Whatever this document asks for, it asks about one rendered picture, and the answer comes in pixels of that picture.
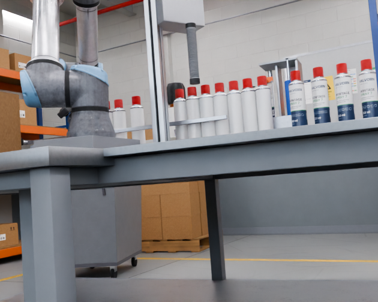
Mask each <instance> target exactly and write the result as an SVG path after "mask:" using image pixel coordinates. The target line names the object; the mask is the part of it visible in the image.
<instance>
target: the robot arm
mask: <svg viewBox="0 0 378 302"><path fill-rule="evenodd" d="M30 1H31V2H32V3H33V7H32V47H31V60H30V61H29V62H28V63H27V64H26V70H21V71H20V83H21V87H22V93H23V99H24V102H25V104H26V105H27V106H28V107H32V108H61V109H60V111H59V113H58V114H57V115H58V116H59V117H60V118H61V119H62V118H63V117H66V116H69V117H68V118H67V119H68V121H67V122H68V123H69V127H68V132H67V138H70V137H82V136H89V135H96V136H104V137H115V131H114V128H113V125H112V122H111V120H110V117H109V84H108V75H107V73H106V72H105V70H103V64H102V63H99V62H98V22H97V6H99V4H100V0H73V4H74V5H75V6H76V16H77V37H78V49H79V62H65V61H64V60H63V59H61V58H59V6H60V5H61V4H62V3H63V1H64V0H30ZM69 112H70V114H69Z"/></svg>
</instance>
